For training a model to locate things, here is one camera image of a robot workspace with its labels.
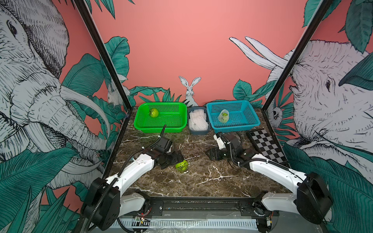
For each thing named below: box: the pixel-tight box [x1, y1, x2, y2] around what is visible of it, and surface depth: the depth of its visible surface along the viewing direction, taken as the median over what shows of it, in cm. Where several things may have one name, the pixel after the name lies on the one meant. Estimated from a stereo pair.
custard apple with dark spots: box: [220, 113, 229, 123], surface depth 109 cm
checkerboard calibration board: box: [245, 128, 291, 169], surface depth 97 cm
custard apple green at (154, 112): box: [149, 108, 159, 118], surface depth 112 cm
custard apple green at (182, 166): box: [175, 159, 189, 172], surface depth 85 cm
